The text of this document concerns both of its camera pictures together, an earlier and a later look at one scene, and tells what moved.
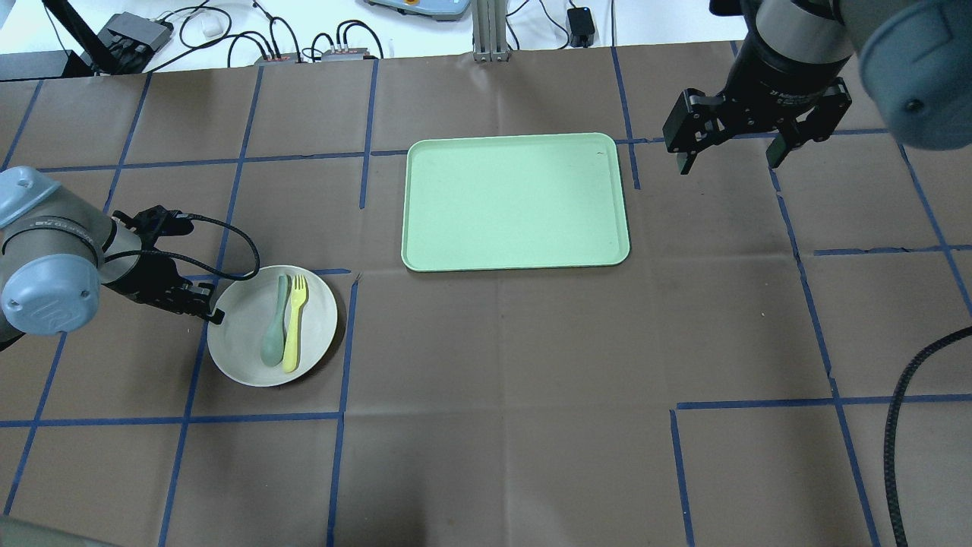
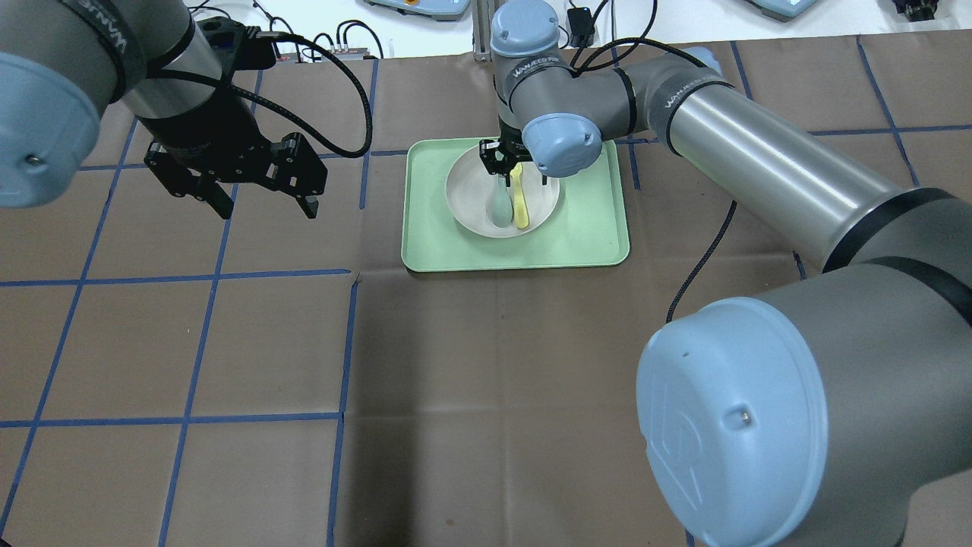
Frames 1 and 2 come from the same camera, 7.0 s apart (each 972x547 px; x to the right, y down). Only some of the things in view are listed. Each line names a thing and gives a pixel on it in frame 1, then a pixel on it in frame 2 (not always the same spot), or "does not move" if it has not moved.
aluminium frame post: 489,30 does not move
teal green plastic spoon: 272,341 → 500,207
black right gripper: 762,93 → 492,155
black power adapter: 582,27 does not move
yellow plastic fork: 299,298 → 520,207
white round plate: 278,320 → 468,186
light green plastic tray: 516,201 does not move
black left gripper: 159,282 → 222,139
